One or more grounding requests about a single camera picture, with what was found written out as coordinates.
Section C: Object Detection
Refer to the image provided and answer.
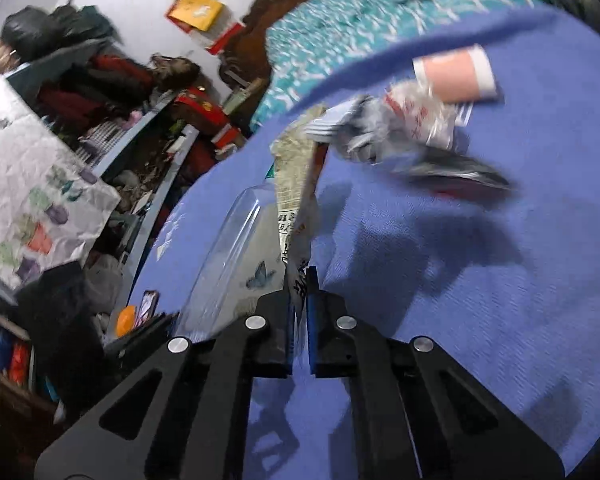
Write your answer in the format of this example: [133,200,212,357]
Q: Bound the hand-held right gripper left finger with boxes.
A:
[34,290,296,480]

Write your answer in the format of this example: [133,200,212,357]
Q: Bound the red bags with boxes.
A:
[37,55,156,121]

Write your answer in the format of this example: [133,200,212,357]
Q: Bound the red yellow wall calendar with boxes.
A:
[166,0,246,56]

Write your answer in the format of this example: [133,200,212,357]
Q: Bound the brown handbag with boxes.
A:
[150,52,201,92]

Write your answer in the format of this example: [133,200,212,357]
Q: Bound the clear printed plastic bag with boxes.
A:
[172,180,301,361]

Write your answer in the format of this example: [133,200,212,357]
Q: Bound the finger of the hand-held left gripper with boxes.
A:
[102,312,178,356]

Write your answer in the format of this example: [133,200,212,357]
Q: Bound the low wooden shelf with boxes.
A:
[0,300,66,431]

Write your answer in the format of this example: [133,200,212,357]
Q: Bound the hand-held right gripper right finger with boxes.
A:
[305,266,566,480]

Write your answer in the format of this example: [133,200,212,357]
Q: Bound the teal patterned bed cover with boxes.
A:
[252,0,546,131]

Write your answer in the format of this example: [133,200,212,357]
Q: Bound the smartphone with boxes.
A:
[135,290,160,331]

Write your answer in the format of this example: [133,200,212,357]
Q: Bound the grey metal shelf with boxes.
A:
[5,40,201,311]

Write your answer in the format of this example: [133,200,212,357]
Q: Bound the orange round object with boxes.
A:
[115,305,138,338]

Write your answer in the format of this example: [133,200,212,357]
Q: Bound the white plant print paper bag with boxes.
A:
[0,77,122,293]

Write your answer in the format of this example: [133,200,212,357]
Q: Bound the carved wooden headboard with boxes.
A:
[219,0,381,106]

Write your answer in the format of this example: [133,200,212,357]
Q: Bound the crumpled clear wrapper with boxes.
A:
[380,80,473,148]

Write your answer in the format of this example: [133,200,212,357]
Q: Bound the red gift box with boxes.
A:
[172,85,246,151]

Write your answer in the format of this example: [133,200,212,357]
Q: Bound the black white checked bag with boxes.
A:
[82,120,131,156]

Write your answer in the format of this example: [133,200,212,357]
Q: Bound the black bags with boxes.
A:
[0,4,116,61]

